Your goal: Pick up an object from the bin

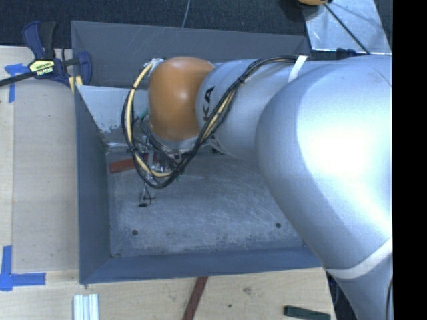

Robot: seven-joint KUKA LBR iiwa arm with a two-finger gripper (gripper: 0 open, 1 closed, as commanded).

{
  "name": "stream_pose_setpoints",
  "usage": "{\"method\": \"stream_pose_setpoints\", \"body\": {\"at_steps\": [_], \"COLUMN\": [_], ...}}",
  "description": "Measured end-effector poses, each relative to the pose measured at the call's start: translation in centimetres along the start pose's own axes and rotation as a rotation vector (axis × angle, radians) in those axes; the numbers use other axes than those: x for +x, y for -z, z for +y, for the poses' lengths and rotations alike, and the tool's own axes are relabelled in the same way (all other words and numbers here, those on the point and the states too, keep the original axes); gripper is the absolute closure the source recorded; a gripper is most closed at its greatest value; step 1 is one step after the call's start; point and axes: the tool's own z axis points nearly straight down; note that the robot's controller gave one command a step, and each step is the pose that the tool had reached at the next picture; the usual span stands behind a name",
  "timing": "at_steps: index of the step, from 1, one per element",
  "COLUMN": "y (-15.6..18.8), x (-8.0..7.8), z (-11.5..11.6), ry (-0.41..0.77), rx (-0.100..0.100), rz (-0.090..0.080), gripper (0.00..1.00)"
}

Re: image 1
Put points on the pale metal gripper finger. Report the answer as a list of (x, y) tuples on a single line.
[(150, 193), (143, 197)]

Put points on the red-brown flat block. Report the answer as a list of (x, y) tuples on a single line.
[(195, 297), (120, 166)]

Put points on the grey metal bin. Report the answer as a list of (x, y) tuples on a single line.
[(207, 212)]

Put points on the pale wood flat board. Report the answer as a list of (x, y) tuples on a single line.
[(43, 178)]

